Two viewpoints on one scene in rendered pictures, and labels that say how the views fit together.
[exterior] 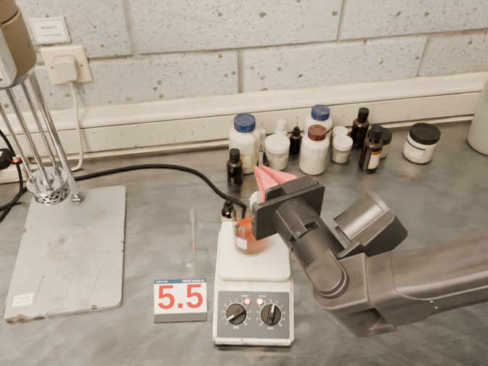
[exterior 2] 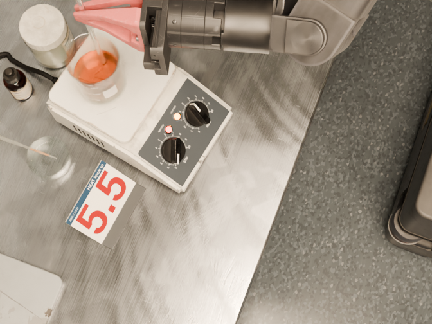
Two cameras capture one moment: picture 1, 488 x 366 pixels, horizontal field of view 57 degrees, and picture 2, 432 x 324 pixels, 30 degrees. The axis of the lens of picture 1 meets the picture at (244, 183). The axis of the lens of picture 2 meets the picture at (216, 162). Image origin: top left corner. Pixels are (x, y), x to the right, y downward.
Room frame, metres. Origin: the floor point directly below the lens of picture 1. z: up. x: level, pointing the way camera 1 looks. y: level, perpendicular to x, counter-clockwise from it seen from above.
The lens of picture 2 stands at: (0.17, 0.22, 1.77)
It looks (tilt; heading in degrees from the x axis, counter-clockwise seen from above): 75 degrees down; 303
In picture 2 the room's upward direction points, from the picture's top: 4 degrees counter-clockwise
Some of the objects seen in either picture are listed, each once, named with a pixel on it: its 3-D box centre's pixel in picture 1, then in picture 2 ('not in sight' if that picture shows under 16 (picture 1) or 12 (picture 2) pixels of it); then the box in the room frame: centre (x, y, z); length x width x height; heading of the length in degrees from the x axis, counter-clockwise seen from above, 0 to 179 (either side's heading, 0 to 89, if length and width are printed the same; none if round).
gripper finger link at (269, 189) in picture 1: (278, 186); (121, 7); (0.45, -0.05, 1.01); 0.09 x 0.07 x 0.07; 25
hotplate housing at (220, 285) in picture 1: (253, 277); (134, 104); (0.45, -0.02, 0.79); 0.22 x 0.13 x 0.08; 179
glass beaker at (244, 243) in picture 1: (249, 228); (95, 71); (0.49, -0.01, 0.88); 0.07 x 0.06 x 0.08; 14
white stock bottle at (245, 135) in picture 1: (244, 142); not in sight; (0.79, 0.00, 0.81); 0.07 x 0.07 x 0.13
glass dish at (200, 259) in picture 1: (194, 255); (49, 158); (0.51, 0.09, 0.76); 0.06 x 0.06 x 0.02
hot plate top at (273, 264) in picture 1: (254, 249); (112, 82); (0.47, -0.02, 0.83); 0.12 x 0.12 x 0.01; 89
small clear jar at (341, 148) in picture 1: (341, 149); not in sight; (0.81, -0.23, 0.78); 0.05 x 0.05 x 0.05
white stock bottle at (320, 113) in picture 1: (317, 129); not in sight; (0.84, -0.17, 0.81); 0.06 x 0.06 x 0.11
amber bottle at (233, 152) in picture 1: (234, 166); not in sight; (0.73, 0.02, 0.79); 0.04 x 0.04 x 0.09
